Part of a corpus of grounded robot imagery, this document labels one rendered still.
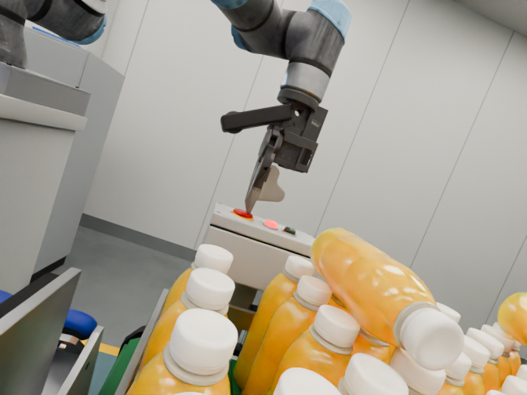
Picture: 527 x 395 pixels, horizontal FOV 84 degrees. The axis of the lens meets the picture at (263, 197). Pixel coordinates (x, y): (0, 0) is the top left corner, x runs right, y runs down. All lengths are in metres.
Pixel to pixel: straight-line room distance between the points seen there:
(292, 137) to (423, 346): 0.34
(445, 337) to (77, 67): 1.93
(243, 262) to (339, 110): 2.80
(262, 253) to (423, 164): 3.16
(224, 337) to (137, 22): 3.26
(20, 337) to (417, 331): 0.26
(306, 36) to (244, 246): 0.34
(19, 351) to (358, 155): 3.12
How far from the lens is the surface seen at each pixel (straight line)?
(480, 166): 3.95
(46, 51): 2.07
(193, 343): 0.18
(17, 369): 0.29
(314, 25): 0.53
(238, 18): 0.49
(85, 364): 0.38
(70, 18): 0.91
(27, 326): 0.26
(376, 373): 0.24
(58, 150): 0.90
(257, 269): 0.49
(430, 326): 0.24
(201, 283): 0.25
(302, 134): 0.50
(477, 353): 0.42
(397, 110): 3.43
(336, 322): 0.28
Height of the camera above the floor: 1.19
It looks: 5 degrees down
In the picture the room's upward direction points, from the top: 21 degrees clockwise
